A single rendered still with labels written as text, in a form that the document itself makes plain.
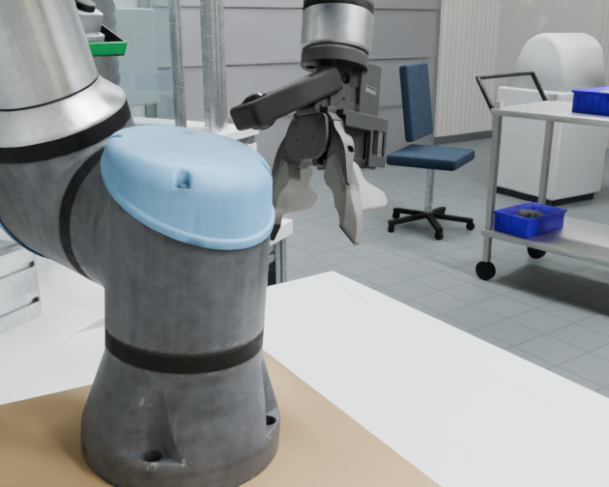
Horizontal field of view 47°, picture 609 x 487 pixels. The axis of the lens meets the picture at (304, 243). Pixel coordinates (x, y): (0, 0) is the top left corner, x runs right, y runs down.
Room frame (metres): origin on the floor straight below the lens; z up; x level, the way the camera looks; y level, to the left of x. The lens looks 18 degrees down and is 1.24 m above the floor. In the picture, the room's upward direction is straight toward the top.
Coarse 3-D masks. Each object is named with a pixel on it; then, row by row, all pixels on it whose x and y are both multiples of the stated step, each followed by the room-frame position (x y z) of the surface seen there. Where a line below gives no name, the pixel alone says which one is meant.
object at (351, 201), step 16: (336, 160) 0.68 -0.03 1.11; (336, 176) 0.67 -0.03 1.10; (336, 192) 0.66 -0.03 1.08; (352, 192) 0.65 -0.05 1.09; (368, 192) 0.68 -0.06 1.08; (336, 208) 0.66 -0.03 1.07; (352, 208) 0.64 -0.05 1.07; (368, 208) 0.66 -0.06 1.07; (352, 224) 0.64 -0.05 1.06; (352, 240) 0.64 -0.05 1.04
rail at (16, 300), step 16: (0, 256) 0.83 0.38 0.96; (16, 256) 0.85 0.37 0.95; (32, 256) 0.88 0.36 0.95; (0, 272) 0.83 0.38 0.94; (16, 272) 0.85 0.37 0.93; (32, 272) 0.87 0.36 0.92; (0, 288) 0.83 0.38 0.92; (16, 288) 0.85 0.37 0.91; (32, 288) 0.87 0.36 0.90; (0, 304) 0.82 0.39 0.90; (16, 304) 0.85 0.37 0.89; (32, 304) 0.87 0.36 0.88; (0, 320) 0.82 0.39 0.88; (16, 320) 0.84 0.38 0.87
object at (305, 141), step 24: (312, 48) 0.74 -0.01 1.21; (336, 48) 0.73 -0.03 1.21; (360, 72) 0.76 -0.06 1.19; (336, 96) 0.74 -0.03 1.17; (360, 96) 0.75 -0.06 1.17; (312, 120) 0.72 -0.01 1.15; (336, 120) 0.70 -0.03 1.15; (360, 120) 0.72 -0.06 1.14; (384, 120) 0.74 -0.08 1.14; (288, 144) 0.74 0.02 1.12; (312, 144) 0.71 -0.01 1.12; (360, 144) 0.73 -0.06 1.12; (384, 144) 0.74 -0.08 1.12; (360, 168) 0.72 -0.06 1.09
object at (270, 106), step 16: (304, 80) 0.71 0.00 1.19; (320, 80) 0.72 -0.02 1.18; (336, 80) 0.73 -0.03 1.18; (256, 96) 0.68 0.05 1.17; (272, 96) 0.68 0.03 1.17; (288, 96) 0.69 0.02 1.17; (304, 96) 0.70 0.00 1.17; (320, 96) 0.71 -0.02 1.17; (240, 112) 0.68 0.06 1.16; (256, 112) 0.67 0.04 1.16; (272, 112) 0.67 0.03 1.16; (288, 112) 0.69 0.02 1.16; (240, 128) 0.69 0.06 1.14; (256, 128) 0.68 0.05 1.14
